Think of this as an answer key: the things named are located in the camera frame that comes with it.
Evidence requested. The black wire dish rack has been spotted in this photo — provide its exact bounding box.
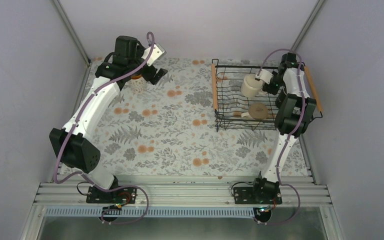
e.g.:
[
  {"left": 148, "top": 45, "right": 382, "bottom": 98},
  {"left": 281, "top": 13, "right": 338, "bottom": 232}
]
[{"left": 211, "top": 59, "right": 322, "bottom": 131}]

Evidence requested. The aluminium corner frame post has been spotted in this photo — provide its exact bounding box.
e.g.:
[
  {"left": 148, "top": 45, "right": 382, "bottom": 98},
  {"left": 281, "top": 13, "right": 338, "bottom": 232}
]
[{"left": 51, "top": 0, "right": 91, "bottom": 66}]

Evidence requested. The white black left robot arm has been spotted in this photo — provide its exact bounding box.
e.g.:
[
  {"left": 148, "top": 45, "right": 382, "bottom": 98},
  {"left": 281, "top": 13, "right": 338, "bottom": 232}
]
[{"left": 49, "top": 31, "right": 168, "bottom": 203}]

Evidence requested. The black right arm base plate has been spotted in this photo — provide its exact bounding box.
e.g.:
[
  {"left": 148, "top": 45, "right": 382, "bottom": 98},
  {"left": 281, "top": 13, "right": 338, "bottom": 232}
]
[{"left": 232, "top": 186, "right": 283, "bottom": 205}]

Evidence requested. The floral patterned white mug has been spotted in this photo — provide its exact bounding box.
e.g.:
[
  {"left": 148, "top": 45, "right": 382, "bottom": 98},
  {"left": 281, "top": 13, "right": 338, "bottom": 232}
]
[{"left": 130, "top": 74, "right": 147, "bottom": 93}]

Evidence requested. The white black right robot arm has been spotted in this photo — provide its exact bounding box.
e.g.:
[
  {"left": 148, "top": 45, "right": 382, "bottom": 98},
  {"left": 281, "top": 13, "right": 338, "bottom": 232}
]
[{"left": 250, "top": 51, "right": 317, "bottom": 204}]

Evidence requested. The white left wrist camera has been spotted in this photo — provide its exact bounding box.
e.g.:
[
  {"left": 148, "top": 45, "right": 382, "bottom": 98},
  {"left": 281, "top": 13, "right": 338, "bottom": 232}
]
[{"left": 142, "top": 43, "right": 167, "bottom": 66}]

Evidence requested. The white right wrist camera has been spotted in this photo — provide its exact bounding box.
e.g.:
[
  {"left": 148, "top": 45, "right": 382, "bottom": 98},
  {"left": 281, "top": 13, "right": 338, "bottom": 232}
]
[{"left": 254, "top": 69, "right": 274, "bottom": 84}]

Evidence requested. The beige brown mug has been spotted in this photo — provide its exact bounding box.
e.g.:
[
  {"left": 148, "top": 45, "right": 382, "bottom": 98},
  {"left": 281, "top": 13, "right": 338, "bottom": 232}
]
[{"left": 240, "top": 102, "right": 269, "bottom": 120}]

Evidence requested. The grey slotted cable duct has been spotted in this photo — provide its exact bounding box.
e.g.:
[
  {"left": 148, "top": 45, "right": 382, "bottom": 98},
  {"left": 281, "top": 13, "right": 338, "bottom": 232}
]
[{"left": 44, "top": 206, "right": 254, "bottom": 219}]

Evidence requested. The black mug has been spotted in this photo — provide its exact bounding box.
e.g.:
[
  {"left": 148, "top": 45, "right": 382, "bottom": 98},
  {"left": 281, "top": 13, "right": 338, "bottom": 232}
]
[{"left": 275, "top": 90, "right": 286, "bottom": 109}]

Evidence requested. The floral patterned table mat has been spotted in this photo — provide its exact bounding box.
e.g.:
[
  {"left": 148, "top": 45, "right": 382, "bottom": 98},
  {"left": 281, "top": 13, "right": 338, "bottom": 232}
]
[{"left": 61, "top": 56, "right": 312, "bottom": 177}]

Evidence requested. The cream white mug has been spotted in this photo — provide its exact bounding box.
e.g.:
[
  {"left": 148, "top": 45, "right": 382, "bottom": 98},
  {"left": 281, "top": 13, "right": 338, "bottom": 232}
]
[{"left": 240, "top": 74, "right": 265, "bottom": 98}]

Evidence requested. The aluminium mounting rail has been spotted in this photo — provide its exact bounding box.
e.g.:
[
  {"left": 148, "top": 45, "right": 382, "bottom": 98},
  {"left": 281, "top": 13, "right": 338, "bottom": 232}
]
[{"left": 33, "top": 175, "right": 332, "bottom": 207}]

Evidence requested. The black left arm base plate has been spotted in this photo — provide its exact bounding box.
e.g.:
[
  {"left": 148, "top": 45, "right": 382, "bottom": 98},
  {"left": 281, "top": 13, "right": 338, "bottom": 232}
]
[{"left": 85, "top": 186, "right": 138, "bottom": 205}]

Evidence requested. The right aluminium corner post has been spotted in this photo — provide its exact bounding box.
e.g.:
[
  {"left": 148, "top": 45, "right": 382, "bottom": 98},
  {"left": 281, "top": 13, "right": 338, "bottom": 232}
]
[{"left": 290, "top": 0, "right": 326, "bottom": 51}]

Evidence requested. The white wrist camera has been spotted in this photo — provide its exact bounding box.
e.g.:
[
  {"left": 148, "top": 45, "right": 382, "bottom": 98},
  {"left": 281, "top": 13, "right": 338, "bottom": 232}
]
[
  {"left": 142, "top": 43, "right": 167, "bottom": 66},
  {"left": 254, "top": 69, "right": 274, "bottom": 84}
]

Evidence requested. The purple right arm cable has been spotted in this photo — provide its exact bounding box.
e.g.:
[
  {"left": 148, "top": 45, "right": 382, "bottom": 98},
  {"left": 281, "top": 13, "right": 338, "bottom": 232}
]
[{"left": 254, "top": 48, "right": 307, "bottom": 226}]

